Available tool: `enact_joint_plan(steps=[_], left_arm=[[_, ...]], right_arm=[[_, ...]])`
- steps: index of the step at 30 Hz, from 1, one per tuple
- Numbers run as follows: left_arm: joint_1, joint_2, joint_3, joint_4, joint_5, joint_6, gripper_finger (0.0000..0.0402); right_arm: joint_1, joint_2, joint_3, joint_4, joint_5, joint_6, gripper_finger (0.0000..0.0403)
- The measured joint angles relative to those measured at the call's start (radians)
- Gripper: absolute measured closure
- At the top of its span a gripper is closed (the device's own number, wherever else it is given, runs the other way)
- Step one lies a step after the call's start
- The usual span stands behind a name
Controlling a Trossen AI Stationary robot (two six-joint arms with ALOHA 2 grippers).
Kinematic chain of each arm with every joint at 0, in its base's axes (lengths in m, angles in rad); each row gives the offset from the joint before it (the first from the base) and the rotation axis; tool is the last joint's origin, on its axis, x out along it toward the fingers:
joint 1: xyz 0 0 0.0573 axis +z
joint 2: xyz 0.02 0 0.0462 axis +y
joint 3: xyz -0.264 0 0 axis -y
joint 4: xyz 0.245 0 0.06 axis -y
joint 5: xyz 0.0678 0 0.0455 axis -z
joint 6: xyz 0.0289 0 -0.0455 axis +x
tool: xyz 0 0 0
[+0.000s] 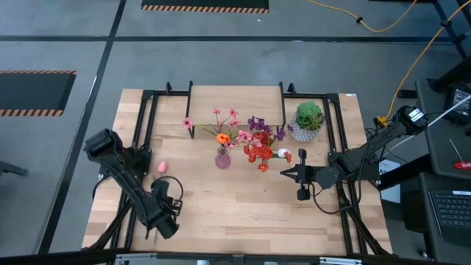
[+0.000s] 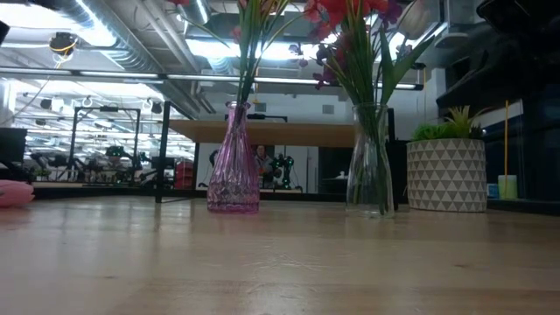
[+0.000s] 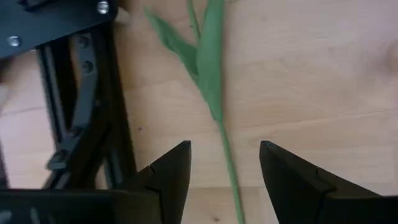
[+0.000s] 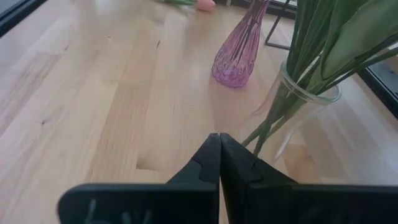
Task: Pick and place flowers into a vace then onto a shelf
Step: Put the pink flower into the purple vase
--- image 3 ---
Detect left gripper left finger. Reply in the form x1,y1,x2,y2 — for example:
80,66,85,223
124,140,192,224

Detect black metal rig frame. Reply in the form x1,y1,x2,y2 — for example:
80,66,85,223
0,0,138,191

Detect pink artificial tulip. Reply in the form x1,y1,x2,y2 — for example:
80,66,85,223
144,0,246,224

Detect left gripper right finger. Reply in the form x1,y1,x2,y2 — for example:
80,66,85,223
259,140,398,224

